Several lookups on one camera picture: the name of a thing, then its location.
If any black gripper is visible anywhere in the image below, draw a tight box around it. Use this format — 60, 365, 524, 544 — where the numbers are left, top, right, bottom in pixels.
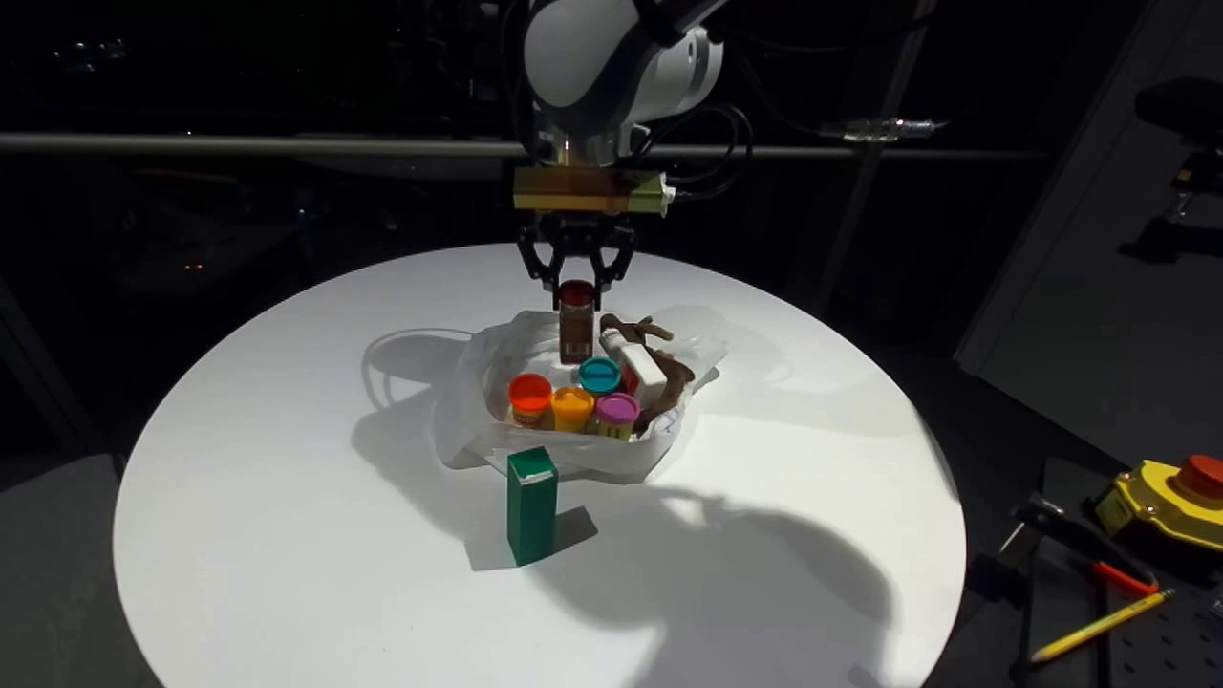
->
517, 213, 634, 309

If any white rectangular bottle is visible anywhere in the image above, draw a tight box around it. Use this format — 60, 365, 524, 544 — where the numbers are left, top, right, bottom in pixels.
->
599, 330, 666, 398

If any teal-lidded play-doh can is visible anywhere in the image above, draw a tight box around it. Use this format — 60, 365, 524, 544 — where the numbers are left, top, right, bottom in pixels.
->
576, 354, 623, 398

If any white plastic bag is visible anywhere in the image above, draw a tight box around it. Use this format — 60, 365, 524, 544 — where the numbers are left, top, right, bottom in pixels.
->
358, 306, 726, 491

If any green rectangular box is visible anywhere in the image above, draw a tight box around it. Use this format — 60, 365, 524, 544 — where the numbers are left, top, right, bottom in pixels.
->
509, 446, 557, 565

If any red-lidded brown spice jar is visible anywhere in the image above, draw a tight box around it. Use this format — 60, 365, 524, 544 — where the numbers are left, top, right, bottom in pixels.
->
557, 278, 596, 365

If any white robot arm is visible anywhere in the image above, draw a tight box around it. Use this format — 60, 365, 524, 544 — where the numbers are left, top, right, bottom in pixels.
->
511, 0, 726, 303

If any orange-lidded play-doh can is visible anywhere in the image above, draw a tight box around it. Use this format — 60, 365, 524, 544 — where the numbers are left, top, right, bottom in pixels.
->
509, 375, 549, 430

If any purple-lidded play-doh can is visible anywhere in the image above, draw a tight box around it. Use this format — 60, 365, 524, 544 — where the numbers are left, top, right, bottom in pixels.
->
596, 395, 642, 439

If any brown plush toy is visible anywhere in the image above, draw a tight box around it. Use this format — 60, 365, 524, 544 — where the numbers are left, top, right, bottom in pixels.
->
599, 312, 690, 433

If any metal window railing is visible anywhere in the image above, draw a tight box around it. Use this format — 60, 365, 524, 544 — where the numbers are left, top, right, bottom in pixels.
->
0, 0, 1047, 246

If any yellow emergency stop button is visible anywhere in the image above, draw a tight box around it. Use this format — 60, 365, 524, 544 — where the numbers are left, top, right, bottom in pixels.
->
1098, 455, 1223, 553

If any yellow pencil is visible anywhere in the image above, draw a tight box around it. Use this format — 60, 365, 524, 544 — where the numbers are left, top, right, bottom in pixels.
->
1027, 590, 1178, 667

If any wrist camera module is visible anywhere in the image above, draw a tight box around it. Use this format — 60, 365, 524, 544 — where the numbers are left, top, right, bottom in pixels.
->
511, 166, 676, 218

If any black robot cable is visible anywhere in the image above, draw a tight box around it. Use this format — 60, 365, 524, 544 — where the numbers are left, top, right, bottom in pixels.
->
653, 100, 757, 205

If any red-handled black tool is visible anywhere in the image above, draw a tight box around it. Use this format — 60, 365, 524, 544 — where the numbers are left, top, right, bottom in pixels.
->
1017, 498, 1158, 593

